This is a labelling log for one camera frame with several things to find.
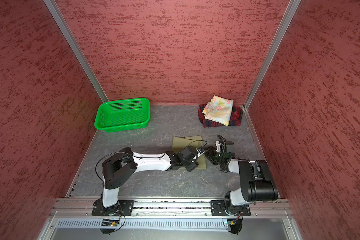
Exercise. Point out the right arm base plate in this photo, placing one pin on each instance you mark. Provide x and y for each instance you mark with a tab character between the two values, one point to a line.
221	208

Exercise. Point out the aluminium front rail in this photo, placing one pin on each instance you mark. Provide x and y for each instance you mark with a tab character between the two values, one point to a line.
169	208

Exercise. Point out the left aluminium corner post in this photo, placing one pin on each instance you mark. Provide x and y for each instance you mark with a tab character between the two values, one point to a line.
68	35

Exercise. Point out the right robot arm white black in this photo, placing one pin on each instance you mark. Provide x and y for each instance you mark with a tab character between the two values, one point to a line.
256	181

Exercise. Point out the pastel floral skirt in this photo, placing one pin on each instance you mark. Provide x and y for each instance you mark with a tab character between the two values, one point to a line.
219	110

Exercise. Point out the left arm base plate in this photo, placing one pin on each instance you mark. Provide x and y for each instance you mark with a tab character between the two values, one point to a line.
123	207

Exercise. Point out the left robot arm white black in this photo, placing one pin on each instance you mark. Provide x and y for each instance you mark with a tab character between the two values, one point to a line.
119	167

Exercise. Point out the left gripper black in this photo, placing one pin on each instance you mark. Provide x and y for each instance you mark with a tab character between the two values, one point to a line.
193	165

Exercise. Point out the aluminium corner post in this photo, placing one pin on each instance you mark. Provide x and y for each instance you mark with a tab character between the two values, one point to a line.
68	35
278	37

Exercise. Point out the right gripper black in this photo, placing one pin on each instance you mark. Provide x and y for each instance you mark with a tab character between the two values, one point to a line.
210	152

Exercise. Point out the green plastic basket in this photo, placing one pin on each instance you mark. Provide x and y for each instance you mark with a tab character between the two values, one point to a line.
123	115

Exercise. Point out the right aluminium corner post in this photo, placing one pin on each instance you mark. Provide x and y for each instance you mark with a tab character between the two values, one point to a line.
278	37

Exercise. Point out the slotted cable duct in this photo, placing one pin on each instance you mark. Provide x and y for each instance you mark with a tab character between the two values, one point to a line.
158	224

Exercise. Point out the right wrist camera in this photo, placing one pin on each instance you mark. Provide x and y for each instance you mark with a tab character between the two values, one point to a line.
227	147

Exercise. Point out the red plaid skirt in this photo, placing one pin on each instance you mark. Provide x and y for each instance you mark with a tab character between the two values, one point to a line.
235	119

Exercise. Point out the olive green garment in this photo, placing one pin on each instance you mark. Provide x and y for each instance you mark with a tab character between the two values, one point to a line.
179	143

